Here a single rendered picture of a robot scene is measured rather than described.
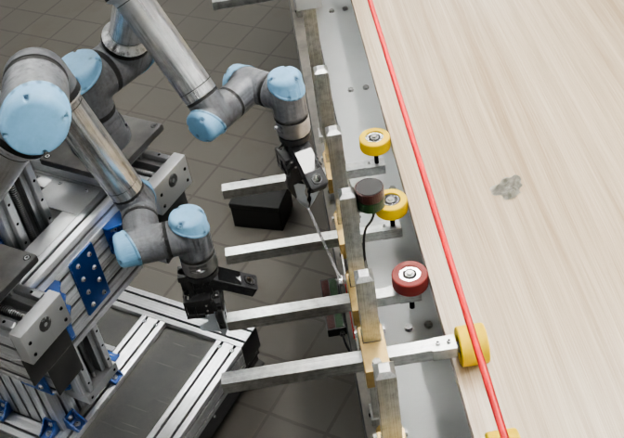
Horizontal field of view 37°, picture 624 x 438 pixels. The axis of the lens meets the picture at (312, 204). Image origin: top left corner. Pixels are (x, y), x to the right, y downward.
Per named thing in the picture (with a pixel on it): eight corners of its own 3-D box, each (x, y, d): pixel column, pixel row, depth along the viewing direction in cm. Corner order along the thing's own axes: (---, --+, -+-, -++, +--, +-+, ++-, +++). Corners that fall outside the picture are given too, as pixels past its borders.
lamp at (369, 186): (365, 271, 206) (356, 198, 192) (361, 253, 210) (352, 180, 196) (391, 266, 206) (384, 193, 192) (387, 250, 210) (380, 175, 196)
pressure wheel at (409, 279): (397, 323, 211) (394, 288, 203) (391, 297, 217) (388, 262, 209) (433, 317, 211) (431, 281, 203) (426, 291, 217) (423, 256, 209)
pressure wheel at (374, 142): (382, 182, 247) (378, 148, 239) (357, 173, 251) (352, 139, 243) (397, 165, 251) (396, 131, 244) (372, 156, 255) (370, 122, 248)
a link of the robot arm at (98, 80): (55, 115, 228) (37, 69, 219) (94, 86, 235) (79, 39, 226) (90, 129, 222) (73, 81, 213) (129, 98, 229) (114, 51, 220)
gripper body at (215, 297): (188, 297, 209) (176, 258, 201) (227, 290, 209) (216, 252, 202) (188, 322, 204) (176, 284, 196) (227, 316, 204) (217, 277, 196)
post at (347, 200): (359, 348, 224) (338, 197, 193) (357, 337, 227) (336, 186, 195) (373, 345, 224) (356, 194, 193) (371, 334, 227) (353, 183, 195)
